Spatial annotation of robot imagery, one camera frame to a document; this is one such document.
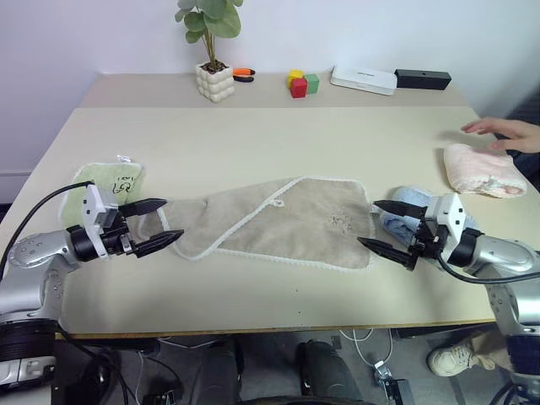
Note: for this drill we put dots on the beige towel with white trim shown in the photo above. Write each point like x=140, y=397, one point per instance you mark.
x=295, y=219

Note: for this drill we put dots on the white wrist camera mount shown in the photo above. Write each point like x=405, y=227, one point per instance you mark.
x=90, y=202
x=447, y=211

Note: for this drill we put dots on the cream bubble plant pot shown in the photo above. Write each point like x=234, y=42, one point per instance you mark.
x=215, y=84

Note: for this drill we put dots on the pink folded towel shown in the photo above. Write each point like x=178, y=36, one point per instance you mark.
x=481, y=169

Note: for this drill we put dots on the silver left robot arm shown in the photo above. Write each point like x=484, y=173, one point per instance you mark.
x=29, y=253

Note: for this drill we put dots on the green cube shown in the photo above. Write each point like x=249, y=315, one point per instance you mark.
x=312, y=83

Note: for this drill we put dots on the white sneaker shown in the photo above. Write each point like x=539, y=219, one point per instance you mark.
x=451, y=358

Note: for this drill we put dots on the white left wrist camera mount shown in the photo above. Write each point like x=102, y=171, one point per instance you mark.
x=90, y=202

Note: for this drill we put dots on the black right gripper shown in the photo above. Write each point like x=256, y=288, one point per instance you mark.
x=428, y=242

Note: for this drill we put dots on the red cube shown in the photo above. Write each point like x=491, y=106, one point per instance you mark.
x=299, y=88

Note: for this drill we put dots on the green leafy plant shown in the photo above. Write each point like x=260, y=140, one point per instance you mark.
x=211, y=19

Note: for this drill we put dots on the flat white box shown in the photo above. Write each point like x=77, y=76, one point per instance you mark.
x=363, y=80

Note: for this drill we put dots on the light blue towel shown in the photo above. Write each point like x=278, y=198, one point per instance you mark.
x=411, y=195

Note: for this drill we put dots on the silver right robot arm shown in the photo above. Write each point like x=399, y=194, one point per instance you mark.
x=502, y=253

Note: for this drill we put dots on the yellow cube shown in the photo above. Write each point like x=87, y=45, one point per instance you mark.
x=295, y=74

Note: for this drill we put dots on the green towel with embroidery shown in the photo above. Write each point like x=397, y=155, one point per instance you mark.
x=105, y=177

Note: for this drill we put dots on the long black box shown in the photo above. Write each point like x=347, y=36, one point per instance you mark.
x=422, y=79

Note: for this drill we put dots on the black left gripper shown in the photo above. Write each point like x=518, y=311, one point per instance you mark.
x=118, y=242

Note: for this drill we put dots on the dark rounded shape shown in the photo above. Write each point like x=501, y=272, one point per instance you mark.
x=325, y=371
x=219, y=371

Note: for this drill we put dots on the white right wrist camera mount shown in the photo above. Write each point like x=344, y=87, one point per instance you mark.
x=447, y=211

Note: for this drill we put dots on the beige trouser leg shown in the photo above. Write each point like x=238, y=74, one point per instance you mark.
x=489, y=350

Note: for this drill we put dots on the person's bare hand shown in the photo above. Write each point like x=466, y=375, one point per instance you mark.
x=519, y=135

